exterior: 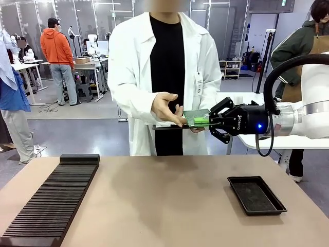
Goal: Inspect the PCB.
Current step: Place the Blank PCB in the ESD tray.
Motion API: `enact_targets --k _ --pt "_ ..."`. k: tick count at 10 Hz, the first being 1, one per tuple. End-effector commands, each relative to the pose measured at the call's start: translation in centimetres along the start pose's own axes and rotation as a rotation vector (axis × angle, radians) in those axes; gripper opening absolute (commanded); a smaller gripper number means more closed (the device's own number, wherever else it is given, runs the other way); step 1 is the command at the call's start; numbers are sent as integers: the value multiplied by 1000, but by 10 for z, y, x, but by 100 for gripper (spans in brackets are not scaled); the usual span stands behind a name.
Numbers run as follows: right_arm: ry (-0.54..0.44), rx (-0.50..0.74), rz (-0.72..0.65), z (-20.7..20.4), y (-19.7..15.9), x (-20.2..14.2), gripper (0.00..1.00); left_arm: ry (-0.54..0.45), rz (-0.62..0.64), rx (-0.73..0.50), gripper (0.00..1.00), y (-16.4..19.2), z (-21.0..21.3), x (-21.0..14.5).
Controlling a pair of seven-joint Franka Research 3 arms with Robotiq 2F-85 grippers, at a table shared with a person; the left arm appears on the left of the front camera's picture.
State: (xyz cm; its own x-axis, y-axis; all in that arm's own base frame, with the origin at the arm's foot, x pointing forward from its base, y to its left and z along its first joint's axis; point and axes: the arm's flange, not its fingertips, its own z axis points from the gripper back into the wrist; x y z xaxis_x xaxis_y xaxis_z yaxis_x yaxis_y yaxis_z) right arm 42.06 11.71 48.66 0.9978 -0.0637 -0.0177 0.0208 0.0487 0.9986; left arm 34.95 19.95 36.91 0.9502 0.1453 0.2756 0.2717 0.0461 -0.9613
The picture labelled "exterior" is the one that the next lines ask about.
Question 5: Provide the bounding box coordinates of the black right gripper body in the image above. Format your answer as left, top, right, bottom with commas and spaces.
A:
222, 103, 269, 135

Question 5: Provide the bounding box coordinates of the green PCB board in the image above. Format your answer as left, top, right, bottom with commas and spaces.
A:
182, 108, 212, 127

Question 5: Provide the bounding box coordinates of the grey clipboard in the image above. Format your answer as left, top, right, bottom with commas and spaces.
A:
152, 123, 212, 130

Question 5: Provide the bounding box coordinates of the person's right forearm white sleeve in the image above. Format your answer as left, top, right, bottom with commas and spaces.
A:
109, 82, 160, 121

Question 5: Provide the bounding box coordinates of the person's left forearm white sleeve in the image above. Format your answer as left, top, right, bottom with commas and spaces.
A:
203, 77, 223, 112

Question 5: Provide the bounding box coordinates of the black slotted PCB rack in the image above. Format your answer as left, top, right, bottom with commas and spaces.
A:
0, 153, 101, 247

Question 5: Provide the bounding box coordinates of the person's right hand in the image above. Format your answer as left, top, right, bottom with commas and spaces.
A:
151, 92, 188, 128

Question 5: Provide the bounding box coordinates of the white side table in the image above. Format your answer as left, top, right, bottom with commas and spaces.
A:
215, 91, 329, 167

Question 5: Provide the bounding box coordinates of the white name badge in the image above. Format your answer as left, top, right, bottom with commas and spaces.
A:
196, 72, 204, 96

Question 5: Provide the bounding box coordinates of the low wooden shoe shelf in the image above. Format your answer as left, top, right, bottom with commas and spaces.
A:
218, 59, 243, 80

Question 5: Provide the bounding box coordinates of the black tripod pole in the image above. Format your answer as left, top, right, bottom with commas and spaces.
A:
255, 28, 276, 94

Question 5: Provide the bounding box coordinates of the person in white lab coat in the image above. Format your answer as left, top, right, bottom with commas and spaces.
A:
107, 10, 223, 157

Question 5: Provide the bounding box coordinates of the black shallow tray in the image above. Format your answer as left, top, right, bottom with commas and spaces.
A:
227, 175, 288, 217

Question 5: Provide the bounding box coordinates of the person in brown apron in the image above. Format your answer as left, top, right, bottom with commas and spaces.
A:
270, 0, 329, 184

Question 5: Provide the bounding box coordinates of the grey workbench desk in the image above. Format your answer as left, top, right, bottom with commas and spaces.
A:
41, 58, 109, 103

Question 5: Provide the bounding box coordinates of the black step stool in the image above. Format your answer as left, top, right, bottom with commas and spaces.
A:
75, 83, 94, 103

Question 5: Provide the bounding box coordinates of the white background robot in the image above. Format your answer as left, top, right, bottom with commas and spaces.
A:
85, 33, 99, 57

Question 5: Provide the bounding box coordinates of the person in orange hoodie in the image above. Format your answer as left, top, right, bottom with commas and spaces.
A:
40, 17, 82, 107

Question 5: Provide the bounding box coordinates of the white desk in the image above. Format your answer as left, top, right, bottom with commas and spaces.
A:
11, 59, 49, 96

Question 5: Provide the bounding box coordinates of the seated person in dark vest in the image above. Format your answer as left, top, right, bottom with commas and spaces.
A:
14, 36, 35, 62

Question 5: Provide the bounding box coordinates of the person in blue shirt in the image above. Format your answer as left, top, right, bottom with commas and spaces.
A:
0, 28, 40, 165

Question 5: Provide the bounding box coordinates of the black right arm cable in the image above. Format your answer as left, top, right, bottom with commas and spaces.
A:
256, 52, 329, 158

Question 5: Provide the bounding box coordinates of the dark wall monitor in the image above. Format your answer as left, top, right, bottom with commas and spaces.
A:
248, 0, 296, 13

